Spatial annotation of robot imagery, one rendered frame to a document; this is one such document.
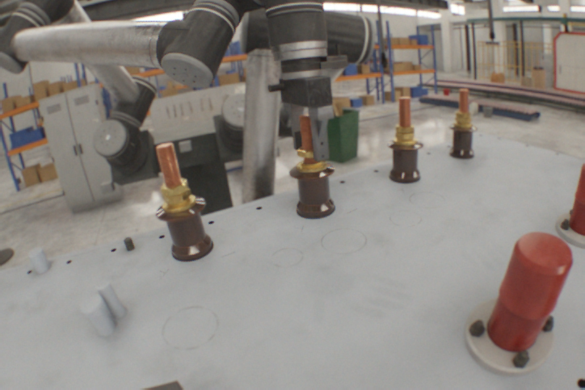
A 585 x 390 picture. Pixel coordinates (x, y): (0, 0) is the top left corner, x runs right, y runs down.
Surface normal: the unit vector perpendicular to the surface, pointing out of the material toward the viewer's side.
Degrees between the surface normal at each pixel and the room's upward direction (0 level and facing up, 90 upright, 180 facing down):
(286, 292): 0
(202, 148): 90
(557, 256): 4
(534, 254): 4
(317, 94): 90
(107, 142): 60
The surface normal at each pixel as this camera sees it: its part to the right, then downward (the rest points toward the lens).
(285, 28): -0.42, 0.36
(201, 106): 0.44, 0.26
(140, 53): -0.24, 0.60
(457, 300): -0.11, -0.93
